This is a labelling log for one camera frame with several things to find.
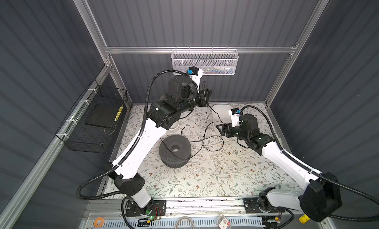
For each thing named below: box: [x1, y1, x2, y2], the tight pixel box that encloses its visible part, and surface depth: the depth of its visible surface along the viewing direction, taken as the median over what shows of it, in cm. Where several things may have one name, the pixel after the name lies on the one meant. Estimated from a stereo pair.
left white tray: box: [164, 111, 186, 137], surface depth 104 cm
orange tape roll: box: [93, 217, 105, 228], surface depth 71 cm
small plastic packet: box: [216, 213, 232, 229], surface depth 69 cm
